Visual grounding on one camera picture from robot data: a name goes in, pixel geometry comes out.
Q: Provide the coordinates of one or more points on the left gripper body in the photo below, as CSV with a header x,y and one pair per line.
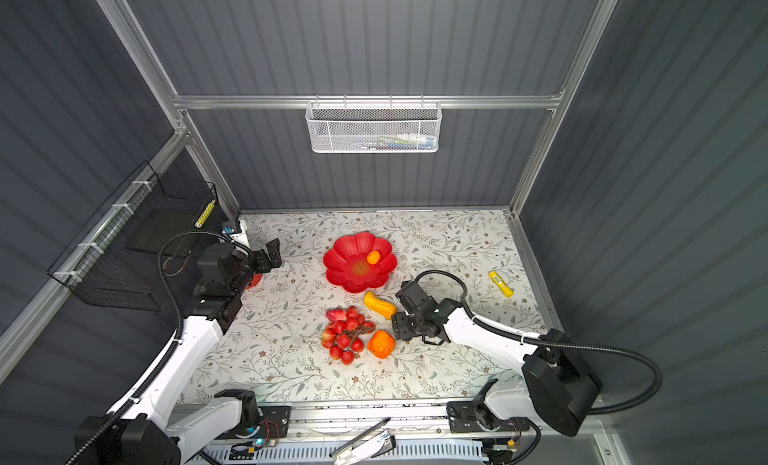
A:
x,y
255,264

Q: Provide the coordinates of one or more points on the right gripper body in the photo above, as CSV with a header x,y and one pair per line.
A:
x,y
407,325

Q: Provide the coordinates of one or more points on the orange fake bell pepper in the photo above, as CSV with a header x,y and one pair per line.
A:
x,y
382,344

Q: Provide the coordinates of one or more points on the small orange fake tangerine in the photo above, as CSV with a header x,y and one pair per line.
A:
x,y
373,257

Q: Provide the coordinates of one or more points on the single fake strawberry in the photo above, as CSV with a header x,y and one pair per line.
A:
x,y
338,314

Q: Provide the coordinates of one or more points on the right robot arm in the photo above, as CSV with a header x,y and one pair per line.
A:
x,y
560,384

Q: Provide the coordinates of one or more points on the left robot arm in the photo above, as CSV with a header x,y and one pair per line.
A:
x,y
137,429

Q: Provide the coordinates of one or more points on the red flower-shaped fruit bowl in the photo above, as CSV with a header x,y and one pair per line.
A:
x,y
346,264

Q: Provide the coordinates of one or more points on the red pen cup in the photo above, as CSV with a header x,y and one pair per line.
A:
x,y
257,278

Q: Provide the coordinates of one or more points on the yellow marker in black basket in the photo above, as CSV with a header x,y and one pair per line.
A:
x,y
205,214

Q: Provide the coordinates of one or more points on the yellow marker on table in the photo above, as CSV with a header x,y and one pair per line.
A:
x,y
501,284

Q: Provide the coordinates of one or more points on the items in white basket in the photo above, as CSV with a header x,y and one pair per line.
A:
x,y
400,142

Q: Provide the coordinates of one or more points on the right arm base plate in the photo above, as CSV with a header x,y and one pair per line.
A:
x,y
471,417

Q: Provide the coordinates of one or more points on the black wire wall basket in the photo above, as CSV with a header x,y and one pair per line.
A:
x,y
112,263

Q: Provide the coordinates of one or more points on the silver tool at front rail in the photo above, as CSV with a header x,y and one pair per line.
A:
x,y
373,442

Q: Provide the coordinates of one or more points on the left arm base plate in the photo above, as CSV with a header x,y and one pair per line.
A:
x,y
272,427

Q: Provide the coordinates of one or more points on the white wire wall basket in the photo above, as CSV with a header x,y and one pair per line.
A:
x,y
334,130

